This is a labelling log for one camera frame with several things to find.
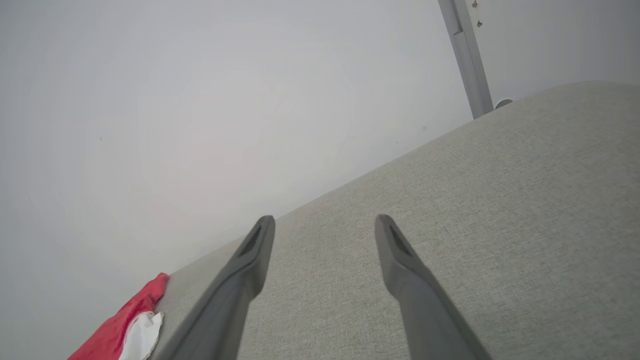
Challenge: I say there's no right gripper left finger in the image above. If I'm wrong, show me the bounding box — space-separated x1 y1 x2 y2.
152 215 276 360

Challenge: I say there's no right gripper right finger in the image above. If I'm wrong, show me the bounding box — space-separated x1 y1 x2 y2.
375 214 494 360

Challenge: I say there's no red Bulls basketball jersey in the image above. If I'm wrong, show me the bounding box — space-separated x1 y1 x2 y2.
67 272 170 360

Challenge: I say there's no grey fabric sofa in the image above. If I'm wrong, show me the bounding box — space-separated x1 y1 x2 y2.
150 81 640 360

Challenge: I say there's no grey metal post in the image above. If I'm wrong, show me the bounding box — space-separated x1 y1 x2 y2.
437 0 495 120

